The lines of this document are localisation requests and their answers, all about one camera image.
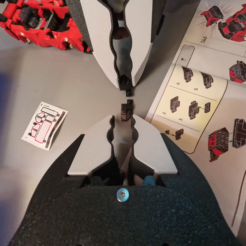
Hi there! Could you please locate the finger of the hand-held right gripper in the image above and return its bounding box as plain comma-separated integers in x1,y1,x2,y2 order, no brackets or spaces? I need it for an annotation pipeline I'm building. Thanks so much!
123,0,153,86
80,0,121,88

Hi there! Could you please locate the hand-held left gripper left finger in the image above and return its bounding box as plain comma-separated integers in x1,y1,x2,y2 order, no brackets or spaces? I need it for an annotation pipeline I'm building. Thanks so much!
67,115,115,176

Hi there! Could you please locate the person's right hand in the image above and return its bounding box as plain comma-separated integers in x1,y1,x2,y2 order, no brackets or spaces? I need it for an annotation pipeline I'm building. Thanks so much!
118,27,129,40

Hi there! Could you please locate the red lego car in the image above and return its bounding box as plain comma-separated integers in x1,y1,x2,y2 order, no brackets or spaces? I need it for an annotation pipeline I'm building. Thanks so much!
0,0,93,54

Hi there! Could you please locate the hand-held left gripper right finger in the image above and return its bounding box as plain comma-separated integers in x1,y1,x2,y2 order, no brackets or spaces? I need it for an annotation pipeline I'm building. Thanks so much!
130,114,178,176

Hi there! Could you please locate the white sticker sheet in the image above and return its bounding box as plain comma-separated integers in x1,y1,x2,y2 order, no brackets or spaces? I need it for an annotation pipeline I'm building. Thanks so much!
21,101,68,151

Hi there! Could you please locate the lego instruction booklet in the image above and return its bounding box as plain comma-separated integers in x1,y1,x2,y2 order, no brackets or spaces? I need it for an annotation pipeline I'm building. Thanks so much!
145,0,246,239

